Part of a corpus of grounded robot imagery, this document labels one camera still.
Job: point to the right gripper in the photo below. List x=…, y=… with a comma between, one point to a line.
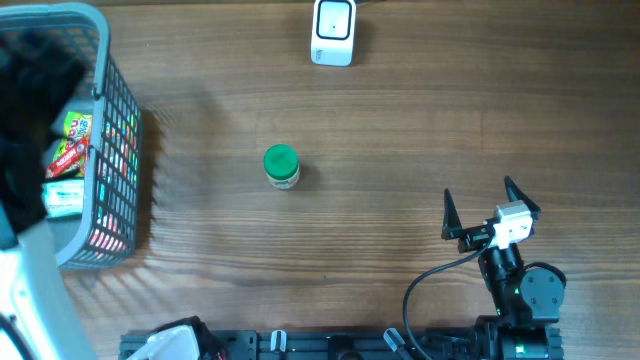
x=472, y=237

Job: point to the green Haribo gummy bag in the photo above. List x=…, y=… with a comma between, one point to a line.
x=76, y=125

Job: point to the green lid jar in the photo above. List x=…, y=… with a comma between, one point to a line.
x=282, y=166

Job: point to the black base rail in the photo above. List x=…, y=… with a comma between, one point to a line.
x=350, y=346

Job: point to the red Nescafe coffee stick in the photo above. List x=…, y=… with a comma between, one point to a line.
x=69, y=157

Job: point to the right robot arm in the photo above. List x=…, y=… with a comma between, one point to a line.
x=527, y=297

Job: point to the white barcode scanner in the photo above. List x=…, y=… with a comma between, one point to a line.
x=333, y=32

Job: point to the teal tissue wipes pack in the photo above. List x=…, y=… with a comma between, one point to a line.
x=64, y=198

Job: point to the grey plastic shopping basket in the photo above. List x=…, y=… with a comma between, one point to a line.
x=104, y=235

